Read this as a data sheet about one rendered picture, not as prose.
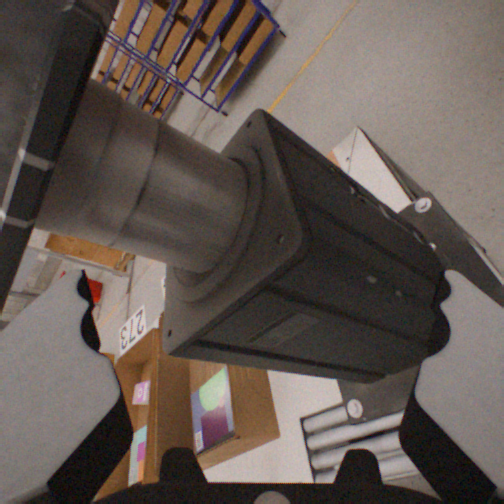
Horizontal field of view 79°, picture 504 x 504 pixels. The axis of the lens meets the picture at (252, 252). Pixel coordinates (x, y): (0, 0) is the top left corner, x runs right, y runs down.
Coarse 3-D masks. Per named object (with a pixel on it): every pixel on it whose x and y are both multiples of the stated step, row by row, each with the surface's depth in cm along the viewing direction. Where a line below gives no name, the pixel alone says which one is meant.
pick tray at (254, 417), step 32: (160, 320) 86; (160, 352) 81; (160, 384) 75; (192, 384) 79; (256, 384) 58; (160, 416) 71; (192, 416) 75; (256, 416) 53; (160, 448) 66; (192, 448) 71; (224, 448) 52
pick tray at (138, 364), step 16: (144, 336) 91; (128, 352) 99; (144, 352) 100; (128, 368) 104; (144, 368) 105; (128, 384) 101; (128, 400) 98; (144, 416) 94; (128, 464) 89; (144, 464) 67; (112, 480) 85; (128, 480) 87; (144, 480) 66
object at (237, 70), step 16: (144, 0) 248; (176, 0) 251; (208, 0) 254; (256, 0) 294; (224, 16) 264; (256, 16) 267; (128, 32) 262; (160, 32) 266; (272, 32) 278; (128, 48) 271; (208, 48) 280; (208, 64) 331; (224, 64) 292; (240, 64) 313; (208, 80) 311; (224, 80) 336; (240, 80) 305; (224, 96) 319; (224, 112) 329
